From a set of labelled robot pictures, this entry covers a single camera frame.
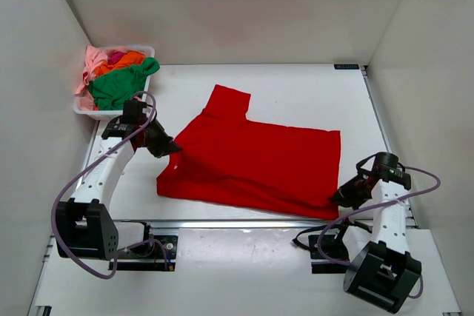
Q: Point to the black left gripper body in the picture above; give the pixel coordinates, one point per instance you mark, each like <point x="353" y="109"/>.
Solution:
<point x="157" y="138"/>

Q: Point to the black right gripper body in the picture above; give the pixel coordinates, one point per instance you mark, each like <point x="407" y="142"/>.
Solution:
<point x="354" y="192"/>

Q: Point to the red t-shirt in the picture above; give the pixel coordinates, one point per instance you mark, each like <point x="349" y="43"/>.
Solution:
<point x="228" y="159"/>

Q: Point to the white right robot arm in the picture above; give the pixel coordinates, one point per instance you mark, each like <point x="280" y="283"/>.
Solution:
<point x="382" y="271"/>

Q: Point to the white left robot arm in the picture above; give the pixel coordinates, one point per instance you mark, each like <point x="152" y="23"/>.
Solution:
<point x="83" y="221"/>

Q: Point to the green t-shirt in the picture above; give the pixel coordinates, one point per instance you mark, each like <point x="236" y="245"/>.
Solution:
<point x="111" y="90"/>

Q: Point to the orange t-shirt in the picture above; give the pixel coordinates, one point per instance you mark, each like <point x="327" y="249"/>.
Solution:
<point x="131" y="58"/>

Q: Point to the white plastic laundry basket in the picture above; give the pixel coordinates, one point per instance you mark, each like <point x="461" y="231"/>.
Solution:
<point x="101" y="114"/>

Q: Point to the magenta t-shirt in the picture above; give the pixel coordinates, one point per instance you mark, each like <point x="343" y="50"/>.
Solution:
<point x="115" y="56"/>

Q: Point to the small black table label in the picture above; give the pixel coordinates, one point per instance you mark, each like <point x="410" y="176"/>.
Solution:
<point x="346" y="67"/>

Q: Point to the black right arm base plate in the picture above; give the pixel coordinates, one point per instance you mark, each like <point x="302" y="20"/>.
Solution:
<point x="331" y="244"/>

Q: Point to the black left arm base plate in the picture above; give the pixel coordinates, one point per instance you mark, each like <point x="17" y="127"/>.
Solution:
<point x="150" y="257"/>

